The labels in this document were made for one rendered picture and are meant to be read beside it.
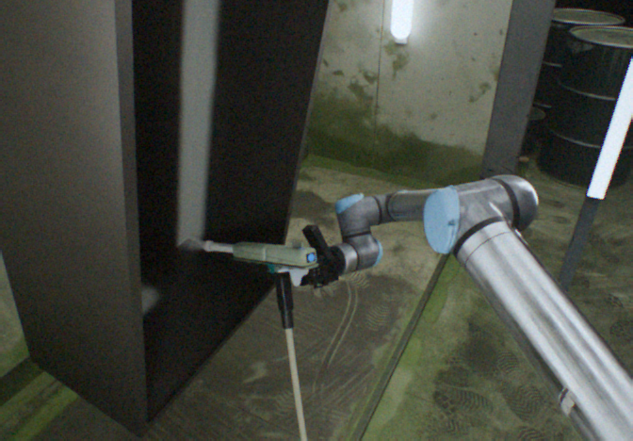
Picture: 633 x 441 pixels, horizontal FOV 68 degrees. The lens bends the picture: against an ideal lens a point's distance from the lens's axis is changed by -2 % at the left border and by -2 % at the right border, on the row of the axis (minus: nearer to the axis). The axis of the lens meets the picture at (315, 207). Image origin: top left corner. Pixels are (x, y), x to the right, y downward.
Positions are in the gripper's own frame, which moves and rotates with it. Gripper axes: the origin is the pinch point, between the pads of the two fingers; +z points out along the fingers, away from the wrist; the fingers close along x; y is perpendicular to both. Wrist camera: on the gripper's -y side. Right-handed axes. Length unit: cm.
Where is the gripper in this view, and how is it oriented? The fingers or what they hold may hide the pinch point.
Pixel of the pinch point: (278, 266)
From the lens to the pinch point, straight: 123.0
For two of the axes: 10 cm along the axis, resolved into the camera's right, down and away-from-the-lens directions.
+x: -6.8, -0.2, 7.3
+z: -7.3, 1.0, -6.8
